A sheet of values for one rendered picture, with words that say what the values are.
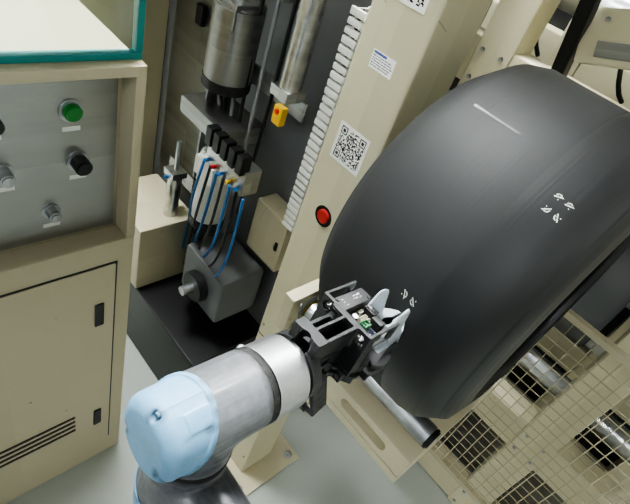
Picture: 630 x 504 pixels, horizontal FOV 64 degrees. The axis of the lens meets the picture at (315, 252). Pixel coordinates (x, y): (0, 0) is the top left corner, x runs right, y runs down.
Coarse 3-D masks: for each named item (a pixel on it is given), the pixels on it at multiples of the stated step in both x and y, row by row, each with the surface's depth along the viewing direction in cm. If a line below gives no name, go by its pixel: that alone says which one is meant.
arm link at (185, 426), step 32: (160, 384) 40; (192, 384) 40; (224, 384) 41; (256, 384) 42; (128, 416) 39; (160, 416) 37; (192, 416) 38; (224, 416) 39; (256, 416) 42; (160, 448) 37; (192, 448) 37; (224, 448) 40; (160, 480) 39
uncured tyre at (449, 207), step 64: (448, 128) 64; (576, 128) 61; (384, 192) 65; (448, 192) 61; (512, 192) 58; (576, 192) 57; (384, 256) 65; (448, 256) 60; (512, 256) 57; (576, 256) 57; (448, 320) 60; (512, 320) 59; (384, 384) 76; (448, 384) 66
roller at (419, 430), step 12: (312, 312) 100; (372, 384) 92; (384, 396) 91; (396, 408) 90; (408, 420) 88; (420, 420) 88; (408, 432) 89; (420, 432) 87; (432, 432) 87; (420, 444) 88
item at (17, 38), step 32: (0, 0) 64; (32, 0) 66; (64, 0) 69; (96, 0) 71; (128, 0) 74; (0, 32) 66; (32, 32) 69; (64, 32) 71; (96, 32) 74; (128, 32) 77
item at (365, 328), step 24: (336, 288) 54; (360, 288) 56; (336, 312) 52; (360, 312) 54; (288, 336) 48; (312, 336) 47; (336, 336) 48; (360, 336) 50; (384, 336) 53; (312, 360) 47; (336, 360) 53; (360, 360) 52; (312, 384) 47
